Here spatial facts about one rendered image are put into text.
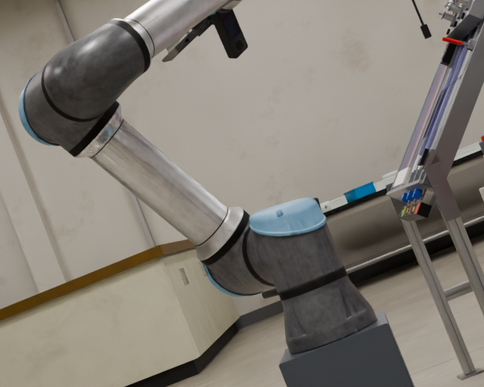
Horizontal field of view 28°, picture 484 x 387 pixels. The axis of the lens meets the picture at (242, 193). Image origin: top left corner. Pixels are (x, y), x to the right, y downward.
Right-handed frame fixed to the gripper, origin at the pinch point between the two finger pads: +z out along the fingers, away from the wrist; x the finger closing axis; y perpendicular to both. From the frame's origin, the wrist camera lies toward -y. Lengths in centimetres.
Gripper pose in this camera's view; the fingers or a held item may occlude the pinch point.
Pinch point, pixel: (184, 44)
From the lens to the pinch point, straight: 211.5
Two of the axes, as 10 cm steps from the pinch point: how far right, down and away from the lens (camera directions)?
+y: -6.9, -7.1, -1.4
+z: -4.9, 3.1, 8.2
